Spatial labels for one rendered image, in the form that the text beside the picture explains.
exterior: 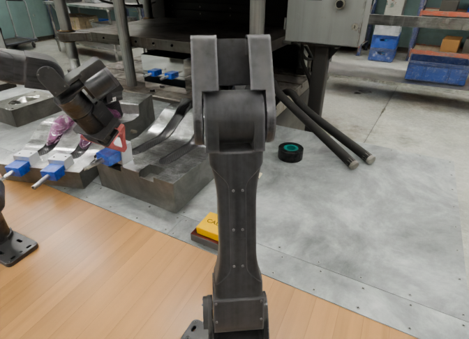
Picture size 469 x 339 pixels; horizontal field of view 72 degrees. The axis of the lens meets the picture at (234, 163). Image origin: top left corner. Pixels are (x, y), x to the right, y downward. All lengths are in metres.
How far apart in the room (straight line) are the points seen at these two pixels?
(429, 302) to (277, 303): 0.28
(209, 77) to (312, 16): 1.08
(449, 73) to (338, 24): 3.05
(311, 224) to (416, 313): 0.27
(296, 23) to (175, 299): 1.13
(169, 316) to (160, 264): 0.12
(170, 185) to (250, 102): 0.46
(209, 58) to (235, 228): 0.20
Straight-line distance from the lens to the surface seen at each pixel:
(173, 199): 0.80
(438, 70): 4.34
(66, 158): 0.99
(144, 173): 0.86
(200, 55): 0.37
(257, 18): 1.36
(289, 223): 0.80
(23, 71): 0.72
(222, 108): 0.35
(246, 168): 0.37
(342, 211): 0.87
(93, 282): 0.72
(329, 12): 1.40
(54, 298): 0.73
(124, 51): 1.84
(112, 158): 0.85
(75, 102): 0.74
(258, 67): 0.37
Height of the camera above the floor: 1.32
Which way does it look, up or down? 31 degrees down
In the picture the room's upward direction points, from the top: straight up
